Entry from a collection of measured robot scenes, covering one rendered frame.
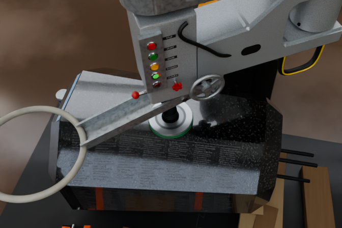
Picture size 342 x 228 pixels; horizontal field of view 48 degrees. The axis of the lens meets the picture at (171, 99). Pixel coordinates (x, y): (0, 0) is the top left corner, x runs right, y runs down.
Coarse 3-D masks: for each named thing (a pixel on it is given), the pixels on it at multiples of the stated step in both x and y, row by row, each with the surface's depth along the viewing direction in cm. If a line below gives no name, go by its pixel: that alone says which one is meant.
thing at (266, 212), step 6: (258, 210) 219; (264, 210) 219; (270, 210) 219; (276, 210) 219; (258, 216) 218; (264, 216) 217; (270, 216) 217; (276, 216) 217; (258, 222) 216; (264, 222) 215; (270, 222) 215
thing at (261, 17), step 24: (240, 0) 146; (264, 0) 139; (288, 0) 135; (216, 24) 143; (240, 24) 141; (264, 24) 141; (288, 24) 162; (336, 24) 160; (216, 48) 142; (240, 48) 147; (264, 48) 152; (288, 48) 157; (216, 72) 154
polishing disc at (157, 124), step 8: (184, 104) 189; (184, 112) 186; (152, 120) 184; (160, 120) 184; (184, 120) 183; (152, 128) 182; (160, 128) 181; (168, 128) 181; (176, 128) 181; (184, 128) 180
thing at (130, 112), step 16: (144, 96) 175; (112, 112) 176; (128, 112) 175; (144, 112) 167; (160, 112) 169; (96, 128) 176; (112, 128) 168; (128, 128) 171; (80, 144) 169; (96, 144) 172
